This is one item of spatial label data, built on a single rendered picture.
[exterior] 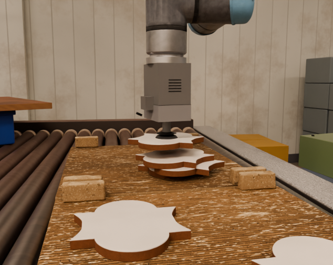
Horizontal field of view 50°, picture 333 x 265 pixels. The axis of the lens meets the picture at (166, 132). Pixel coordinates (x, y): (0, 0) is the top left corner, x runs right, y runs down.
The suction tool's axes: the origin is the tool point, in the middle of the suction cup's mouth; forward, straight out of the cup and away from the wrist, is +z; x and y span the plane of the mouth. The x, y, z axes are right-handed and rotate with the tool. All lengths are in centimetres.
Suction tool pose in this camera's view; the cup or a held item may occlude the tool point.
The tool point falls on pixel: (166, 143)
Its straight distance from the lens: 68.6
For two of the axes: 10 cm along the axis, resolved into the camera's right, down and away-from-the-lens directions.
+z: 0.0, 9.9, 1.5
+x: 9.3, -0.5, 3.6
